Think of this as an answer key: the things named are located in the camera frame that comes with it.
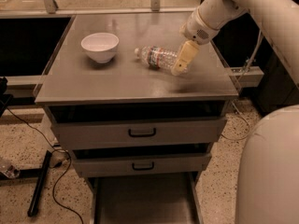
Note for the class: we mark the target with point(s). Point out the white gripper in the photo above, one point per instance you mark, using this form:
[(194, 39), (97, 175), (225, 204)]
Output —
[(196, 29)]

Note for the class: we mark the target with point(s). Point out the clear plastic water bottle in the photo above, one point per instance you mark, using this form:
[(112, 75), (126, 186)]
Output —
[(156, 57)]

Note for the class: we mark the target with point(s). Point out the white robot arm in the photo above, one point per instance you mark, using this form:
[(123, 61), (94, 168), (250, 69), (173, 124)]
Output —
[(268, 177)]

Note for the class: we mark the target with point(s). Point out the grey top drawer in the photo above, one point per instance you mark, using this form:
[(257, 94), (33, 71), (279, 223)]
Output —
[(92, 135)]

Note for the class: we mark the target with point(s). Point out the grey drawer cabinet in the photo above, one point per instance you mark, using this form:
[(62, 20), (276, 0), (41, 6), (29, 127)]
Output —
[(78, 89)]

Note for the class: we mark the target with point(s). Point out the grey middle drawer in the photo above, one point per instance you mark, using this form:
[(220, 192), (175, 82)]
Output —
[(179, 163)]

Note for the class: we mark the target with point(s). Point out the grey open bottom drawer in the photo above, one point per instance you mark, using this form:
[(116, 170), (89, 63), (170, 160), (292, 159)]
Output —
[(146, 199)]

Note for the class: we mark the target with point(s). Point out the clear bottle on floor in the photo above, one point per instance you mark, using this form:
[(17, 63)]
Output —
[(8, 169)]

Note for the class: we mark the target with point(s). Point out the white ceramic bowl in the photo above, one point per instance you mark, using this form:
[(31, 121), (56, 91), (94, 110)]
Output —
[(100, 47)]

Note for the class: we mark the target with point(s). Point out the black device at left edge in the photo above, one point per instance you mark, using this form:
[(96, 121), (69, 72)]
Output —
[(5, 99)]

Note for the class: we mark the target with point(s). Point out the black floor stand bar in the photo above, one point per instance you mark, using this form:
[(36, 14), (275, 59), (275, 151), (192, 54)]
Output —
[(41, 178)]

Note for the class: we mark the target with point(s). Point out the aluminium frame rail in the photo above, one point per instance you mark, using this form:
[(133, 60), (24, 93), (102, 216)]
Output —
[(93, 11)]

